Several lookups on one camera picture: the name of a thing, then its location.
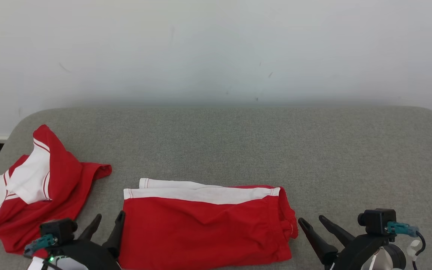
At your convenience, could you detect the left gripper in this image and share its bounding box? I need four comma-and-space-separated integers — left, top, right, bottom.
45, 211, 126, 270

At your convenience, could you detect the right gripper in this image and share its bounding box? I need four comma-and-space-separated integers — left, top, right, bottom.
298, 215, 389, 270

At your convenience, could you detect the red Bulls jersey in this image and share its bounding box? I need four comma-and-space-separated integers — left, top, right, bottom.
0, 124, 112, 259

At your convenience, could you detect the red shorts white stripe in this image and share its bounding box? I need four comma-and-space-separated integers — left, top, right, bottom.
118, 178, 299, 270

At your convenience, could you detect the left camera cable teal plug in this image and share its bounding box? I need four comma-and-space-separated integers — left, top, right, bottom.
24, 234, 59, 270

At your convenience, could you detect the camera cable teal plug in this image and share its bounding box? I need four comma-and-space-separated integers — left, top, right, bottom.
387, 222, 426, 270
24, 234, 59, 270

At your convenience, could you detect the right camera cable teal plug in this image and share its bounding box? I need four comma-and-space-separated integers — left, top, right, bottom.
387, 222, 426, 270

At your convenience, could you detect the small white cable tag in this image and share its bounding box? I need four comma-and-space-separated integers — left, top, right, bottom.
407, 240, 423, 261

